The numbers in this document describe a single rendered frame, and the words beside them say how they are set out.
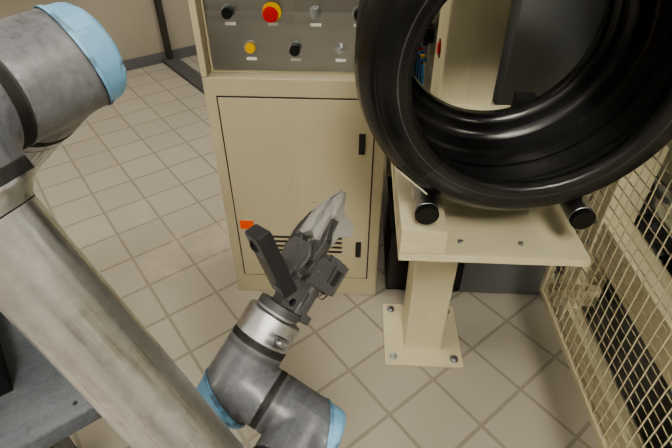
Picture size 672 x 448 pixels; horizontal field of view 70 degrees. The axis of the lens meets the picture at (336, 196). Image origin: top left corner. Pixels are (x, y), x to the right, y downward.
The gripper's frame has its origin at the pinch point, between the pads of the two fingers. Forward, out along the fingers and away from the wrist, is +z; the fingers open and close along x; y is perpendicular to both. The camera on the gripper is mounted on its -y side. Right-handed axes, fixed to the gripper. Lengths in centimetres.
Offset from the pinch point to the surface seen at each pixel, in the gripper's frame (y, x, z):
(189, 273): 45, -129, -39
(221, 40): -11, -76, 30
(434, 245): 25.8, -0.7, 4.3
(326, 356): 77, -67, -34
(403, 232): 19.6, -3.3, 3.1
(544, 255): 41.8, 10.3, 14.1
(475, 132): 28.9, -9.6, 32.2
